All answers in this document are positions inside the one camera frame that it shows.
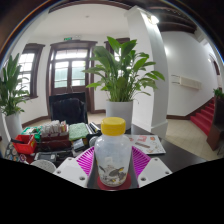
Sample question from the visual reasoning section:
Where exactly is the black office chair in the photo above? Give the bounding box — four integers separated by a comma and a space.
48, 91, 89, 126

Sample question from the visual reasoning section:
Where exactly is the clear bottle with yellow cap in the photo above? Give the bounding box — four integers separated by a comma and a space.
93, 116, 133, 188

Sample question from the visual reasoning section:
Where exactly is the green and white box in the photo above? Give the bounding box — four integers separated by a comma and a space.
20, 126, 43, 138

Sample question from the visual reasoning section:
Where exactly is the brown tray of wrapped snacks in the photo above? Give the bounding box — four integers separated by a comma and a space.
37, 119, 71, 148

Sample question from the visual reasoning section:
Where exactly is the large plant in white pot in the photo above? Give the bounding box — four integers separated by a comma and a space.
82, 35, 167, 132
0, 53, 31, 139

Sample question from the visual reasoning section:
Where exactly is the dark round device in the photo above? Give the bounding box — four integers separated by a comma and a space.
86, 121, 102, 148

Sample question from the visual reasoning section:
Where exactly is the green cloth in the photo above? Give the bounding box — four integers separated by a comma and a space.
68, 122, 91, 142

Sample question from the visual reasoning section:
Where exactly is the dark framed window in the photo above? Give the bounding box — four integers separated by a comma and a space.
103, 37, 132, 63
15, 42, 45, 100

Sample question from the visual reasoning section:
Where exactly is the flat round red coaster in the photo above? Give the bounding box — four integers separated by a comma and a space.
96, 173, 133, 192

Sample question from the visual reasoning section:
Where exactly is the white wall air conditioner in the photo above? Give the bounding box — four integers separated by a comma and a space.
170, 74, 203, 91

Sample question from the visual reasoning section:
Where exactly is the white printed paper sheet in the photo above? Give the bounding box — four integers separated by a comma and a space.
127, 133, 167, 156

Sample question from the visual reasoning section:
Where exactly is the red box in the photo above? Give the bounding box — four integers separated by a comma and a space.
12, 133, 38, 155

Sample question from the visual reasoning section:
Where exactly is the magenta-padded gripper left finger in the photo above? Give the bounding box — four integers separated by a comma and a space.
53, 145, 98, 190

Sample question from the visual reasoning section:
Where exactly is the dark wooden cabinet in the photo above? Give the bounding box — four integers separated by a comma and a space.
205, 96, 224, 152

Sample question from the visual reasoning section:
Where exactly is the dark wooden glazed door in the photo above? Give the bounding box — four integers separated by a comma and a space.
46, 39, 99, 115

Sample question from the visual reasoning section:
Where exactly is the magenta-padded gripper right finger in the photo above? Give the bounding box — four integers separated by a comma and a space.
131, 145, 173, 189

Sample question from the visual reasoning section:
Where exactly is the red carpeted staircase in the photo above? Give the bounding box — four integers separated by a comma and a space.
189, 96, 216, 136

